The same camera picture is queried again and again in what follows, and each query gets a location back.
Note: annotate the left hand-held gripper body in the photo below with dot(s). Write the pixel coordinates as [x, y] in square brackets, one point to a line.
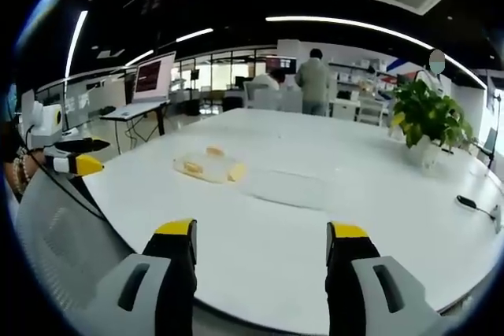
[41, 121]

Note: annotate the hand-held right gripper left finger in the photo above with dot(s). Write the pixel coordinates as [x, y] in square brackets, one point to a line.
[157, 292]

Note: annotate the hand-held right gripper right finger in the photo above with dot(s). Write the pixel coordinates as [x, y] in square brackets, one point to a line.
[354, 292]

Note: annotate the yellow plastic buckle part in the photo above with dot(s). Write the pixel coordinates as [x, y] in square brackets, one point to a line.
[237, 172]
[193, 167]
[214, 151]

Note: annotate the white side desk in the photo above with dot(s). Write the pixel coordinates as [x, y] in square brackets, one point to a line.
[134, 109]

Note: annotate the grey mesh chair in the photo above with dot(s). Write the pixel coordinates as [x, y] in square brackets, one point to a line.
[63, 241]

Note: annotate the large monitor on stand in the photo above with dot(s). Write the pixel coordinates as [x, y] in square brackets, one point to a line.
[151, 78]

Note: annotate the clear plastic bag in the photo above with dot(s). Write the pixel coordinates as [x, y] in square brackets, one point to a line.
[208, 168]

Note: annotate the small black device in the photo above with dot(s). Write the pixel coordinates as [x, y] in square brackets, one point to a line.
[466, 201]

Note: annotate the green potted plant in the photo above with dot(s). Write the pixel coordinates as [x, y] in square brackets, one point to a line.
[427, 115]

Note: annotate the background computer monitor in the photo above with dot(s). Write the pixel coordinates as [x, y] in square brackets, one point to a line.
[281, 64]

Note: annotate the black tripod stand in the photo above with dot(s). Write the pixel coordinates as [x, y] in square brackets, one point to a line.
[494, 127]

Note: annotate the white storage shelf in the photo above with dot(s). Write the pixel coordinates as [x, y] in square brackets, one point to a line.
[358, 76]

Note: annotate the long ceiling light strip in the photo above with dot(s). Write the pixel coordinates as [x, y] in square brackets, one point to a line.
[374, 29]

